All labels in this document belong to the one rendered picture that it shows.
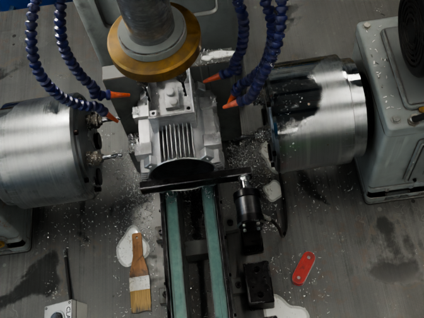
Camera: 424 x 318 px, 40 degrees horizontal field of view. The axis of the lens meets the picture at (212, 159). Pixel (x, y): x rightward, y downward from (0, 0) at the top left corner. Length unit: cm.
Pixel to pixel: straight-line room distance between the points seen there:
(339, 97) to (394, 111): 11
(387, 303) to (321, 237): 22
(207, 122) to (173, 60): 27
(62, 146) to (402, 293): 84
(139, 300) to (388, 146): 68
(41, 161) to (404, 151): 78
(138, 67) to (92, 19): 30
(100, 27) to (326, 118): 55
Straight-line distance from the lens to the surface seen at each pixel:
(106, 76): 133
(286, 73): 126
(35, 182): 130
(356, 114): 125
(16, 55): 194
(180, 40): 108
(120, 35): 111
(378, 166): 135
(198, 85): 134
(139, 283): 146
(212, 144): 127
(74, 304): 120
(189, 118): 126
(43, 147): 127
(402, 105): 124
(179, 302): 131
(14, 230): 149
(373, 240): 148
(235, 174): 128
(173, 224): 137
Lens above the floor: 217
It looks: 61 degrees down
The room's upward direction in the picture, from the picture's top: 12 degrees counter-clockwise
